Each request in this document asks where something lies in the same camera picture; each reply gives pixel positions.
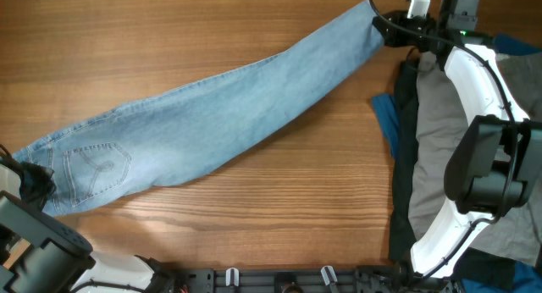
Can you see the light blue denim jeans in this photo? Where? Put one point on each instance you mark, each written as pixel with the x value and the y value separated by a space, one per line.
pixel 192 130

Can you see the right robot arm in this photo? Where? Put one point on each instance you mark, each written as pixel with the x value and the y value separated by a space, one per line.
pixel 497 161

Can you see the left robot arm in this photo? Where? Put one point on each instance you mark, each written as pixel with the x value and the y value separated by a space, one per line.
pixel 40 254

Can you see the grey shorts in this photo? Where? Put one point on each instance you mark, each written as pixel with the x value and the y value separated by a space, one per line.
pixel 440 127

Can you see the black garment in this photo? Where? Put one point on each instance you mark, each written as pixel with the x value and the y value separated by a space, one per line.
pixel 476 269

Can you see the dark blue garment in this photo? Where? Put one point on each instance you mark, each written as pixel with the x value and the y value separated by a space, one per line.
pixel 527 277

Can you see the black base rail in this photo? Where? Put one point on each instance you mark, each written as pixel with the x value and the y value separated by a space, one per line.
pixel 327 279

